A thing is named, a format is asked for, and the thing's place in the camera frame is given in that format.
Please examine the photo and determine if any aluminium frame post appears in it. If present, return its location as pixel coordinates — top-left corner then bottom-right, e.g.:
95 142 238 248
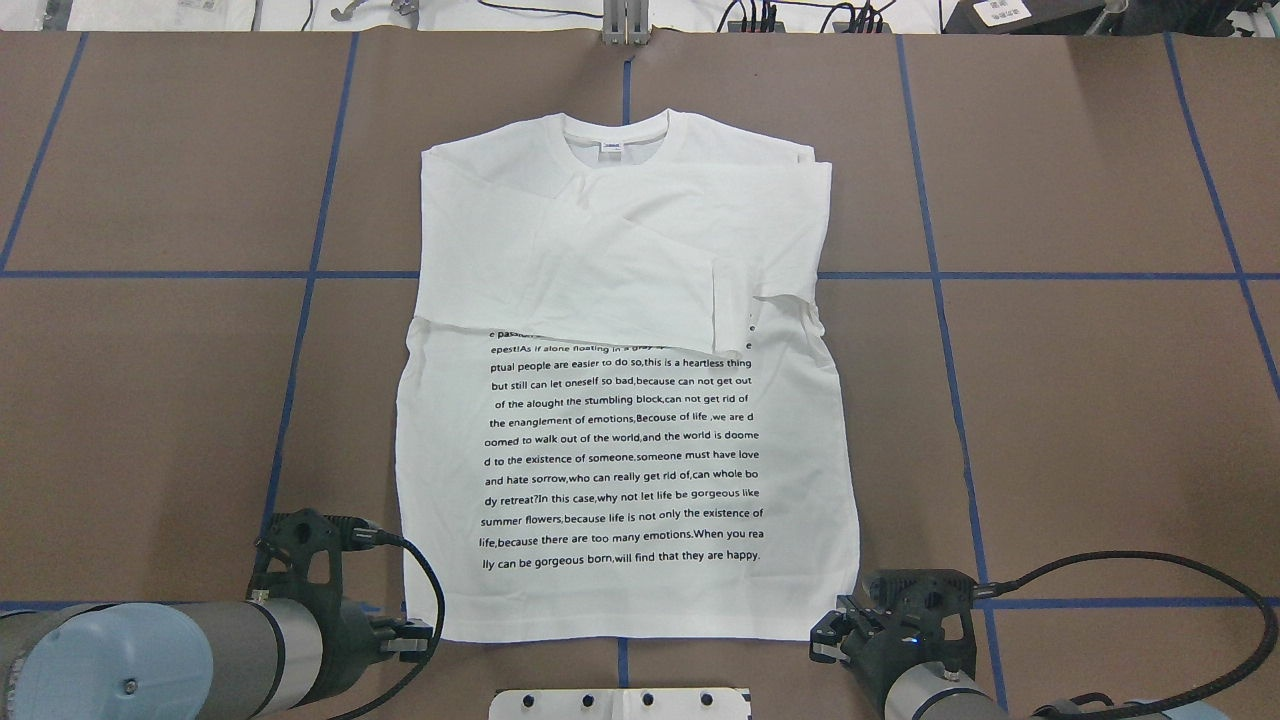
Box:
602 0 652 46

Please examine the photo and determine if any white long-sleeve printed shirt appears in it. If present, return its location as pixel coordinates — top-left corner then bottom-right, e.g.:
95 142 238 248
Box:
396 110 860 643

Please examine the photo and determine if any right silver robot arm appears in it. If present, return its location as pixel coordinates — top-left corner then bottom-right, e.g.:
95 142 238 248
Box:
809 551 1257 719

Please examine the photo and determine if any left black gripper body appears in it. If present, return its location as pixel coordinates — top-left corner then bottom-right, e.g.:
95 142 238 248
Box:
300 591 401 691

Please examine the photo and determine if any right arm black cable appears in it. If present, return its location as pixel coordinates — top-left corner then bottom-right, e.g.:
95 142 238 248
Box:
975 550 1279 719

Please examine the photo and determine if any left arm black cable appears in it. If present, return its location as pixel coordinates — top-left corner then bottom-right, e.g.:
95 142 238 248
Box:
330 515 447 720

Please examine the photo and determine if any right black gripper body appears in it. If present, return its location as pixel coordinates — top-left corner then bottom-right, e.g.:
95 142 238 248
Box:
838 569 977 691

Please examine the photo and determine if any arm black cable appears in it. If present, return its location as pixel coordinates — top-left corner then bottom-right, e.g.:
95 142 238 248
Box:
330 515 447 720
975 550 1279 719

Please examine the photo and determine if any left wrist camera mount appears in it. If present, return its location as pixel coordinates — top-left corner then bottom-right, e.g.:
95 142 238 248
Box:
247 509 380 601

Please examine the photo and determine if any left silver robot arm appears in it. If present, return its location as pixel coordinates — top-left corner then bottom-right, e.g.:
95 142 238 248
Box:
3 591 440 719

